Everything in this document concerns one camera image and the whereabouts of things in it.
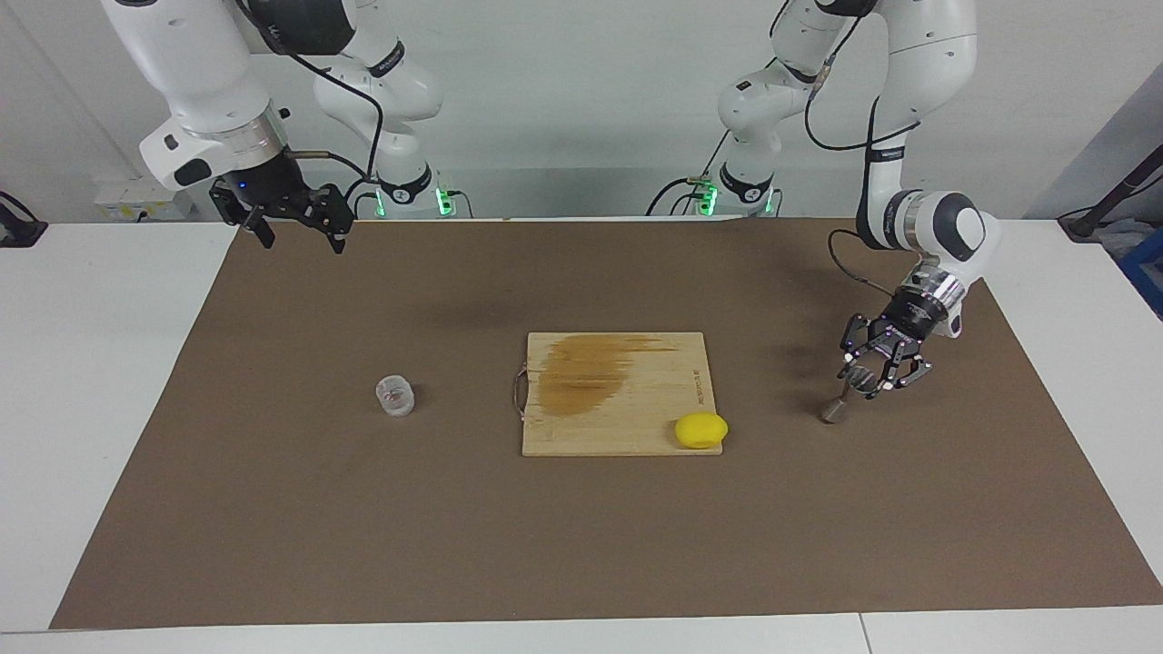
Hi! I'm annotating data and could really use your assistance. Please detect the white wall power strip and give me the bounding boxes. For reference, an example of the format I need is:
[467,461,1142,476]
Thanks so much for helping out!
[94,177,196,223]

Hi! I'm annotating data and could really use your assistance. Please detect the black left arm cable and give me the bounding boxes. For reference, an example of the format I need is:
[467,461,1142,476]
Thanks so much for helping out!
[770,0,923,299]

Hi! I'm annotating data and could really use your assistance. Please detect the yellow lemon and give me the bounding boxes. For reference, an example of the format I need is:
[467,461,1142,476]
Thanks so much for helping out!
[674,412,730,451]

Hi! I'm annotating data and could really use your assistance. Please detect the blue box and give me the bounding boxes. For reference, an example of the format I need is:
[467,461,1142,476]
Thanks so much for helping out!
[1118,227,1163,319]

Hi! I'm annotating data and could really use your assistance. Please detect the small clear glass cup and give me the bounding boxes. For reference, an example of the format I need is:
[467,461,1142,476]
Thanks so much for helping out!
[375,374,416,418]

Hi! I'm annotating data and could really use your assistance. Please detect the brown table mat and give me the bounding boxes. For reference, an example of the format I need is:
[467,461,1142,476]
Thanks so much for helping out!
[50,218,1163,629]

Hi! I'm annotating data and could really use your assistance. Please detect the black right base cables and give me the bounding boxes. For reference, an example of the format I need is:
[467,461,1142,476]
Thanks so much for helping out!
[341,177,475,219]

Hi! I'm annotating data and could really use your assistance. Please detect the black left base cables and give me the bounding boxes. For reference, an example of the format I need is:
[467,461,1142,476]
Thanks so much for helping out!
[645,127,732,217]

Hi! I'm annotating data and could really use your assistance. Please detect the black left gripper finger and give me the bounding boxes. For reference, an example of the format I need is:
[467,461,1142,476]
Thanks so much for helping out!
[859,345,932,401]
[838,315,878,378]

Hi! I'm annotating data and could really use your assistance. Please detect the black stand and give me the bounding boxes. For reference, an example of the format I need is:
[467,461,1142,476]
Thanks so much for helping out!
[1059,145,1163,242]

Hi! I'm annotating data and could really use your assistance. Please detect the black base cables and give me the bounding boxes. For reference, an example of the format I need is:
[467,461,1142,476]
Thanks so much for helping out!
[645,127,732,217]
[341,177,475,219]

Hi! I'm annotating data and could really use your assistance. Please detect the steel double jigger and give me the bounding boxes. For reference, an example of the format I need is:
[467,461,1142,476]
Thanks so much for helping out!
[820,368,875,425]

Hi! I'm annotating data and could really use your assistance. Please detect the black object with cable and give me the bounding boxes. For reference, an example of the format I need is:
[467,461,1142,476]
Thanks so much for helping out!
[0,191,48,248]

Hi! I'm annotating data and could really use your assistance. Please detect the wooden cutting board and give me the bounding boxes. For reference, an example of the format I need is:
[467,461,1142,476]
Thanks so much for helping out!
[514,332,725,457]

